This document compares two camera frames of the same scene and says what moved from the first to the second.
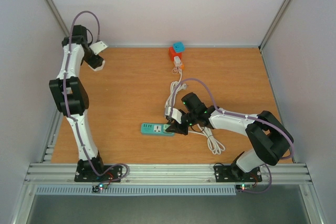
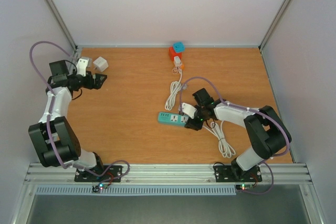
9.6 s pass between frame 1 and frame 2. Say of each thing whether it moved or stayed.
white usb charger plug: stayed
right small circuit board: stayed
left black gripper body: moved
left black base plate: stayed
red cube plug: stayed
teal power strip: moved
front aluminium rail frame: stayed
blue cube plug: stayed
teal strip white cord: moved
